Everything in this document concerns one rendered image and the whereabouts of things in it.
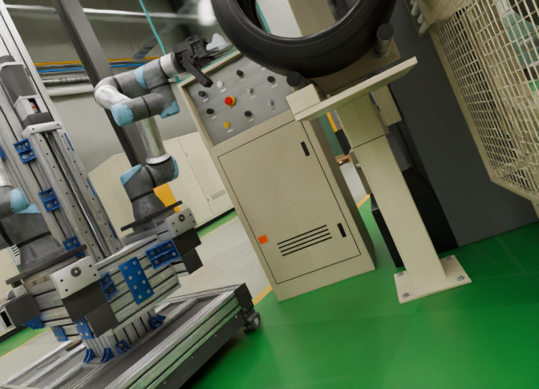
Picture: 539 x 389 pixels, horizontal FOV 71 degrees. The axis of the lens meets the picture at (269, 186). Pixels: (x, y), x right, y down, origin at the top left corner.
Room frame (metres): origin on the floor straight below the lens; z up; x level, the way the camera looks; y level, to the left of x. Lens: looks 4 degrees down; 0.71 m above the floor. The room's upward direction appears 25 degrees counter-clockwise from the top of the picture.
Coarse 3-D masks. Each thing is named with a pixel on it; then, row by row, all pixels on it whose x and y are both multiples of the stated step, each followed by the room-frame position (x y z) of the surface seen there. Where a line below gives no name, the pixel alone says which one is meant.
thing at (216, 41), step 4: (216, 36) 1.27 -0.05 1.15; (216, 40) 1.27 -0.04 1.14; (220, 40) 1.27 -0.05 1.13; (208, 44) 1.28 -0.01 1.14; (212, 44) 1.27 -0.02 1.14; (216, 44) 1.27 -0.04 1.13; (220, 44) 1.27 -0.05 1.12; (224, 44) 1.26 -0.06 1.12; (228, 44) 1.26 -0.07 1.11; (232, 44) 1.27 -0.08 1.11; (208, 48) 1.28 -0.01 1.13; (212, 48) 1.28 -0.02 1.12; (220, 48) 1.26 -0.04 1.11; (224, 48) 1.26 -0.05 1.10; (228, 48) 1.27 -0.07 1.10; (216, 52) 1.27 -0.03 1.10; (220, 52) 1.28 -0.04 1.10
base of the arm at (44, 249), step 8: (48, 232) 1.42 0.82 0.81; (32, 240) 1.37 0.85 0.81; (40, 240) 1.38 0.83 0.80; (48, 240) 1.40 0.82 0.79; (56, 240) 1.45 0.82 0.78; (24, 248) 1.36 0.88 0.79; (32, 248) 1.36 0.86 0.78; (40, 248) 1.37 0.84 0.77; (48, 248) 1.38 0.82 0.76; (56, 248) 1.40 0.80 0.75; (64, 248) 1.45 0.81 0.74; (24, 256) 1.36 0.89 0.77; (32, 256) 1.36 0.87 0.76; (40, 256) 1.35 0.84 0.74; (48, 256) 1.36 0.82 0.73; (56, 256) 1.38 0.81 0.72; (24, 264) 1.35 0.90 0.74; (32, 264) 1.34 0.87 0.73
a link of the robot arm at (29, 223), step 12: (12, 216) 1.36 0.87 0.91; (24, 216) 1.37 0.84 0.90; (36, 216) 1.40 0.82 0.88; (0, 228) 1.34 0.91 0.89; (12, 228) 1.35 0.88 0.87; (24, 228) 1.37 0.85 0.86; (36, 228) 1.39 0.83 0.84; (48, 228) 1.44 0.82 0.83; (12, 240) 1.36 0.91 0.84; (24, 240) 1.36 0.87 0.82
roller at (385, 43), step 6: (384, 24) 1.05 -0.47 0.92; (390, 24) 1.05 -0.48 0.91; (378, 30) 1.06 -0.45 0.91; (384, 30) 1.05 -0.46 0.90; (390, 30) 1.05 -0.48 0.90; (378, 36) 1.06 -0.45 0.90; (384, 36) 1.05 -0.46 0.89; (390, 36) 1.05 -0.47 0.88; (378, 42) 1.12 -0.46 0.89; (384, 42) 1.08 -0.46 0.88; (390, 42) 1.13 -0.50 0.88; (378, 48) 1.20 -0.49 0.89; (384, 48) 1.19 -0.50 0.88; (378, 54) 1.30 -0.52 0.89; (384, 54) 1.31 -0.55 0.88
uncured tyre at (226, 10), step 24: (216, 0) 1.16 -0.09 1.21; (240, 0) 1.40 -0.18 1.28; (360, 0) 1.04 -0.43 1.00; (384, 0) 1.05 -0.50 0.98; (240, 24) 1.14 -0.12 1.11; (336, 24) 1.07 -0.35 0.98; (360, 24) 1.06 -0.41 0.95; (240, 48) 1.19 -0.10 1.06; (264, 48) 1.13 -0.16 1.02; (288, 48) 1.11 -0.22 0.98; (312, 48) 1.10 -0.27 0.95; (336, 48) 1.09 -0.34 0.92; (360, 48) 1.12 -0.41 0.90; (288, 72) 1.19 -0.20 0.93; (312, 72) 1.18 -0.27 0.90
